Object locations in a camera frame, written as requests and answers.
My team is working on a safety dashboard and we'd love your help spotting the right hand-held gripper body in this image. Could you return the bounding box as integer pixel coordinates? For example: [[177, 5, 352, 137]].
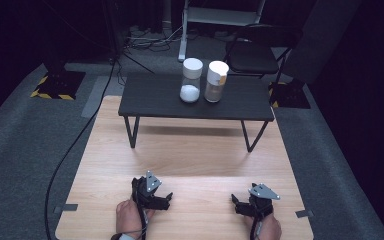
[[248, 182, 281, 220]]

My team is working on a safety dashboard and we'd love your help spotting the person's left hand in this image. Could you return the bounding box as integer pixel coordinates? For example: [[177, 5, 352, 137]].
[[115, 199, 156, 240]]

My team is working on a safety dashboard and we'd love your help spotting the glass jar with brown contents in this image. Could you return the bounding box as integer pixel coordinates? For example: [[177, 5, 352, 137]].
[[203, 60, 230, 104]]

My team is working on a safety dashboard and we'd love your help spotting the black stand pole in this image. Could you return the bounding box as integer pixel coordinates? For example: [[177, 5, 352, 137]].
[[102, 0, 128, 65]]

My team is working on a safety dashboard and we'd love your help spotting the long black floor cable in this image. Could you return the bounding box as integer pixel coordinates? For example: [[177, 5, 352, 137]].
[[44, 58, 118, 240]]

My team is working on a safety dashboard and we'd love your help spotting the hand-held gripper cable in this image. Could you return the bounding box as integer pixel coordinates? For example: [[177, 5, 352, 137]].
[[111, 198, 149, 240], [250, 215, 264, 240]]

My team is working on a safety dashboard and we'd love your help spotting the white metal stand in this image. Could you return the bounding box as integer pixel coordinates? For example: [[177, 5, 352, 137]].
[[177, 0, 267, 63]]

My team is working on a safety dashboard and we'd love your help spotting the black base with hazard stripes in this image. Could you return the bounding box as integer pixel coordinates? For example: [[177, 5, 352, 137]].
[[29, 70, 87, 101], [268, 81, 312, 110]]

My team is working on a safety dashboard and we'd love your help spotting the grey tape strip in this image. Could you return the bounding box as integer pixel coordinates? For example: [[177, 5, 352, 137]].
[[294, 209, 315, 219], [53, 203, 79, 214]]

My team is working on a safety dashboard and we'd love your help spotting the right hand-held gripper cable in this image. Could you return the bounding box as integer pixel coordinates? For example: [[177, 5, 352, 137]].
[[250, 215, 264, 240]]

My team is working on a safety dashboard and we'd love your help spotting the grey curtain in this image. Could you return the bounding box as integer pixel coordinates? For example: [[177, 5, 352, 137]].
[[282, 0, 363, 85]]

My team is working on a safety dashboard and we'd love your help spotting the black chair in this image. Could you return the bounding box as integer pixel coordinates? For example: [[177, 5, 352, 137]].
[[224, 23, 304, 85]]

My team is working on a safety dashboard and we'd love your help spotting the glass jar with white powder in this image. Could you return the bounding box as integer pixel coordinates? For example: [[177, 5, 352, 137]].
[[179, 57, 204, 104]]

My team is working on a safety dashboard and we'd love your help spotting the tangle of floor cables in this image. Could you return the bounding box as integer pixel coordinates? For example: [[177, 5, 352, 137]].
[[124, 24, 185, 53]]

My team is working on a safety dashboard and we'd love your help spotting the person's right hand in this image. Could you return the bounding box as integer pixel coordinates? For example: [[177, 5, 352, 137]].
[[244, 213, 283, 240]]

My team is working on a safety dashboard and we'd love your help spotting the left hand-held gripper cable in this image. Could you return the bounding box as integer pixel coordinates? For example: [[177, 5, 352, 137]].
[[111, 198, 149, 240]]

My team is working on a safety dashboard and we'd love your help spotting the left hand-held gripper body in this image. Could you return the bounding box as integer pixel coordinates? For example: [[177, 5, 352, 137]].
[[131, 170, 163, 211]]

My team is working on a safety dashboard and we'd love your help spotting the black desktop shelf riser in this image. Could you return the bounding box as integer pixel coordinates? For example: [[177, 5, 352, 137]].
[[117, 72, 276, 154]]

